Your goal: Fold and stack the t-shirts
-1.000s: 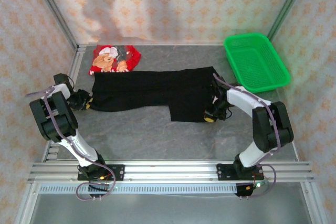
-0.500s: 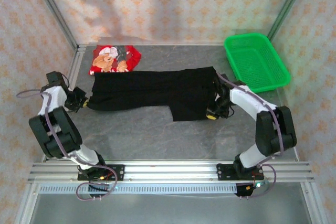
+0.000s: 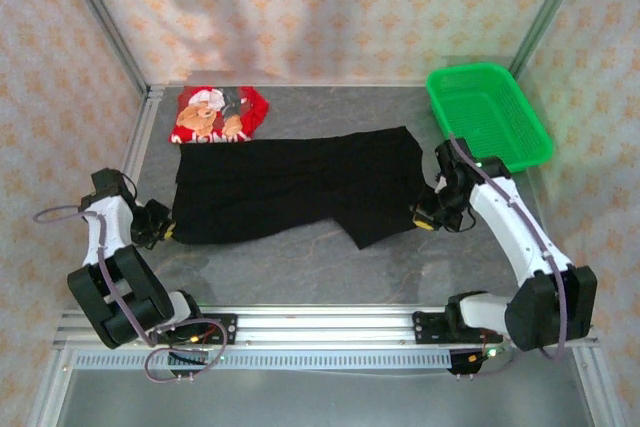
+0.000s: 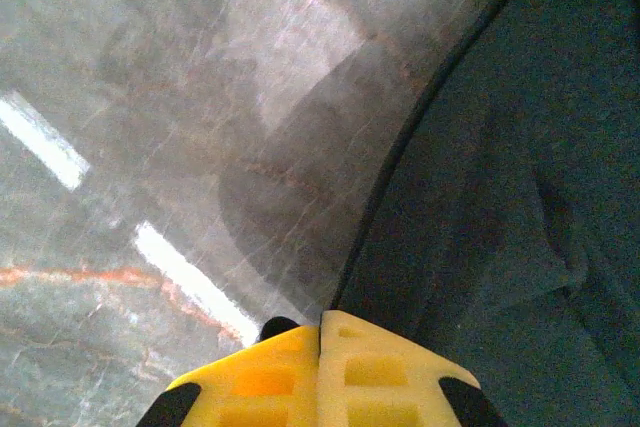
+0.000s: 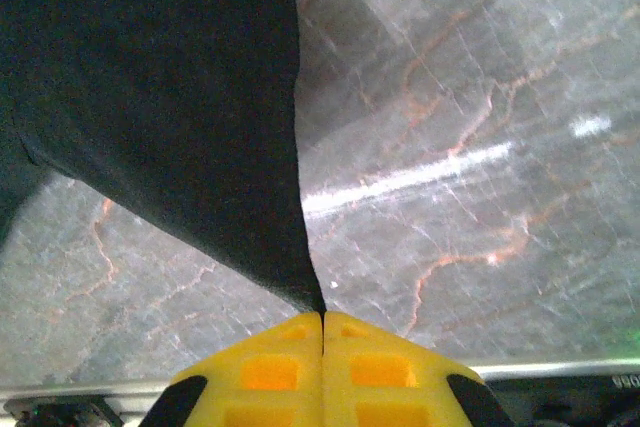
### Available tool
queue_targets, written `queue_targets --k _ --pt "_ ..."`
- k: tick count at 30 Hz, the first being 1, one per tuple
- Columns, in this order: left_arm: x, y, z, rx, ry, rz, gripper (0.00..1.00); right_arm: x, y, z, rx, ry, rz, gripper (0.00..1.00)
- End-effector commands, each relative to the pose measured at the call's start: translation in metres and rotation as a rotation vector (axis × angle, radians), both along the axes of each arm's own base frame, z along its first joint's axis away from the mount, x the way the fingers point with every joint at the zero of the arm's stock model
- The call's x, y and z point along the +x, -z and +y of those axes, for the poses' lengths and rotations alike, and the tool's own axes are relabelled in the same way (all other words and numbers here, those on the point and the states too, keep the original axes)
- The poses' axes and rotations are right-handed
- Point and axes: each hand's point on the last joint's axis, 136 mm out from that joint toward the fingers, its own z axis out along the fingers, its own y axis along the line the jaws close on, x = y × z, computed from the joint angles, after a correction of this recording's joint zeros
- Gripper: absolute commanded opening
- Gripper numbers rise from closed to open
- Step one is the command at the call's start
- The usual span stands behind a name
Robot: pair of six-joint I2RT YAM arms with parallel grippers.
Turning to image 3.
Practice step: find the left corner frame post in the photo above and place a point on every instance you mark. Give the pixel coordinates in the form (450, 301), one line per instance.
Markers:
(104, 22)

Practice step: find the aluminium frame leg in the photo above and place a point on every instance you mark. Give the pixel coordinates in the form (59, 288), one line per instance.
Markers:
(597, 392)
(50, 392)

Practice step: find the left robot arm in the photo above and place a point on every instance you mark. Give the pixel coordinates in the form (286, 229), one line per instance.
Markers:
(110, 227)

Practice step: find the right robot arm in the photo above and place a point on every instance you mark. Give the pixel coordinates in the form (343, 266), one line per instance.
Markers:
(510, 227)

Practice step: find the black t-shirt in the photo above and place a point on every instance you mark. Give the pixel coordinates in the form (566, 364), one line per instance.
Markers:
(300, 177)

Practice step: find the corner frame post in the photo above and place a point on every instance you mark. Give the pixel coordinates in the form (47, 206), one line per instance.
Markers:
(548, 12)
(104, 22)

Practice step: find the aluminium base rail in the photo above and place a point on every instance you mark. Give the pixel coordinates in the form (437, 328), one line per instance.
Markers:
(325, 327)

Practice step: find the red bear print t-shirt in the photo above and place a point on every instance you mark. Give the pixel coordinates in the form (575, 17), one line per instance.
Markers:
(200, 117)

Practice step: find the green plastic basket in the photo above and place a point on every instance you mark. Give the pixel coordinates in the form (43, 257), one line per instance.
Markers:
(490, 117)

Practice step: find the right corner frame post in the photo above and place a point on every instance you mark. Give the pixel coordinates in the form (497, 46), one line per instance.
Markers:
(548, 12)

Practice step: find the grey metal sheet panel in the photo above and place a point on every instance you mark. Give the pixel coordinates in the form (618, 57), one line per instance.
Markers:
(325, 399)

